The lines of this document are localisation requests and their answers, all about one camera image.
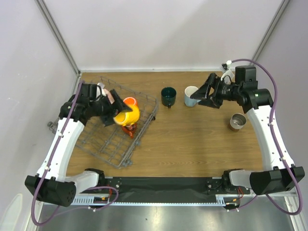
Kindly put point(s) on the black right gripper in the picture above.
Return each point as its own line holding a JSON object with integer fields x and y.
{"x": 215, "y": 89}

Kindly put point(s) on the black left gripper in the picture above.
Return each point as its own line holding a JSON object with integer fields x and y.
{"x": 118, "y": 106}

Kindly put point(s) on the pink faceted mug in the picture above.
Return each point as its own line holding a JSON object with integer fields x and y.
{"x": 108, "y": 94}

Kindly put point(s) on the orange enamel mug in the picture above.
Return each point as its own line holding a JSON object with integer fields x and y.
{"x": 130, "y": 101}

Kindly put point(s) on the yellow enamel mug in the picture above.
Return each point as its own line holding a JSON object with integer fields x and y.
{"x": 128, "y": 118}

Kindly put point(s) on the light blue mug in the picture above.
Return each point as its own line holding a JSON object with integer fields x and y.
{"x": 189, "y": 102}

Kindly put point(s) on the red black patterned cup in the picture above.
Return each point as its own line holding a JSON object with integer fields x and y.
{"x": 130, "y": 130}

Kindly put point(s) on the steel brown tumbler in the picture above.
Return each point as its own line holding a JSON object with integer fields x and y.
{"x": 237, "y": 122}

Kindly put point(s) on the dark green mug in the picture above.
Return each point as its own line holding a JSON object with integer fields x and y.
{"x": 168, "y": 96}

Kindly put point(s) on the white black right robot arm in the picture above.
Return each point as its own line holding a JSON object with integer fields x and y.
{"x": 278, "y": 166}

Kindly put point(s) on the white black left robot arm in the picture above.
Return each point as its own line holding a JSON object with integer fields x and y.
{"x": 51, "y": 184}

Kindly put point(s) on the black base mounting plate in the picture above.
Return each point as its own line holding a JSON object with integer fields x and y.
{"x": 168, "y": 189}

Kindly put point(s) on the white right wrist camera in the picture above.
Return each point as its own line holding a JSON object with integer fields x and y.
{"x": 227, "y": 70}

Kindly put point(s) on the grey wire dish rack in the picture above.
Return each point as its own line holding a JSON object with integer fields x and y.
{"x": 111, "y": 144}

